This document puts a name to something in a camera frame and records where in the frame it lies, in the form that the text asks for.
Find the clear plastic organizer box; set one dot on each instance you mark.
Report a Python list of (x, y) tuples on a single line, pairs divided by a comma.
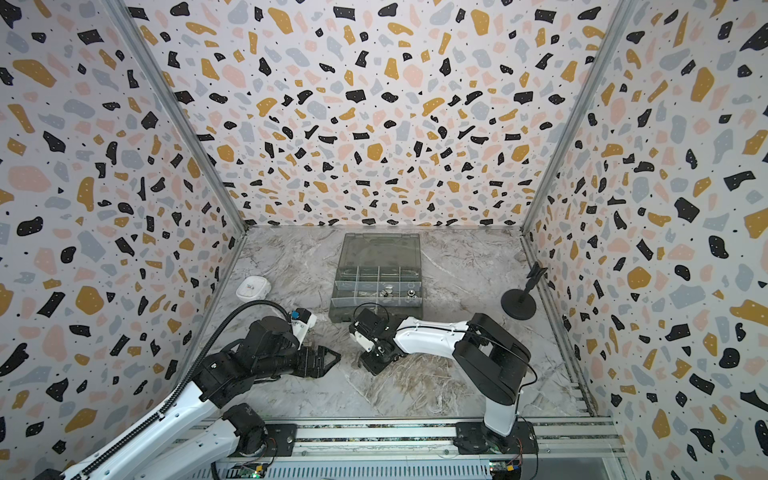
[(379, 271)]

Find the aluminium corner post left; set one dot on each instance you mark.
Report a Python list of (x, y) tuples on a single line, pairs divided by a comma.
[(121, 18)]

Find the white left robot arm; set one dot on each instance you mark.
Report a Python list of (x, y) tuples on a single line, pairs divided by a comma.
[(198, 424)]

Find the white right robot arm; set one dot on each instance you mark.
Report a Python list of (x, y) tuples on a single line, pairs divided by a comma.
[(494, 361)]

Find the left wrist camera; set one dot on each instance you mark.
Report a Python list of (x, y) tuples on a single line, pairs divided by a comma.
[(302, 320)]

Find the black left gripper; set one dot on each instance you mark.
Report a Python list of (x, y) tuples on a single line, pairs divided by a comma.
[(309, 369)]

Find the aluminium corner post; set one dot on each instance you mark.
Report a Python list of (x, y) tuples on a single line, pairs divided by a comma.
[(121, 18), (615, 27)]

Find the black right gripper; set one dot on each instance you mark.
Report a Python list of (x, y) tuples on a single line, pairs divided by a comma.
[(377, 351)]

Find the aluminium corner post right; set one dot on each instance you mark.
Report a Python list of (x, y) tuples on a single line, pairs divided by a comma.
[(615, 27)]

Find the white small square box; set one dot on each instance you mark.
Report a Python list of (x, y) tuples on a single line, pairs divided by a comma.
[(253, 288)]

